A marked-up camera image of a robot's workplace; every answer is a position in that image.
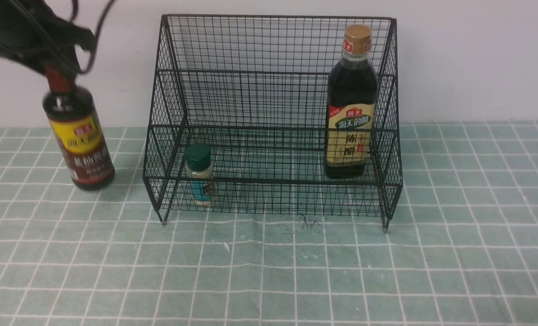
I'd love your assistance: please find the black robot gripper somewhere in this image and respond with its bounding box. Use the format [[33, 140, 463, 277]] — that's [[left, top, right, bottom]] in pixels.
[[0, 0, 96, 77]]

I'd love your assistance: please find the dark soy sauce bottle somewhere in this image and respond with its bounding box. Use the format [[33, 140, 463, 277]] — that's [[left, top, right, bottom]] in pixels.
[[43, 66, 115, 191]]

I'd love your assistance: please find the small green-capped seasoning jar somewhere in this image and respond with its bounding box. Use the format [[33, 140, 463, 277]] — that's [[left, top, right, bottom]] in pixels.
[[184, 143, 216, 207]]

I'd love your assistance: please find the vinegar bottle yellow label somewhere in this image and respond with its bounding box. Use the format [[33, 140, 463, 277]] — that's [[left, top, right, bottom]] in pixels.
[[324, 24, 378, 179]]

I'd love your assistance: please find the green checkered tablecloth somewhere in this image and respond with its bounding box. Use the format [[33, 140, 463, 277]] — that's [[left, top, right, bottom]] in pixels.
[[0, 121, 538, 326]]

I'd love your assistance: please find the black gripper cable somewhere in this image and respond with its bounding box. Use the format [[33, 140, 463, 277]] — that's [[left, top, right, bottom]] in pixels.
[[6, 0, 117, 76]]

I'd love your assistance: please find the black wire mesh rack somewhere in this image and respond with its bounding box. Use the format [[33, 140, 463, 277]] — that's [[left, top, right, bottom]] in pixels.
[[143, 13, 404, 232]]

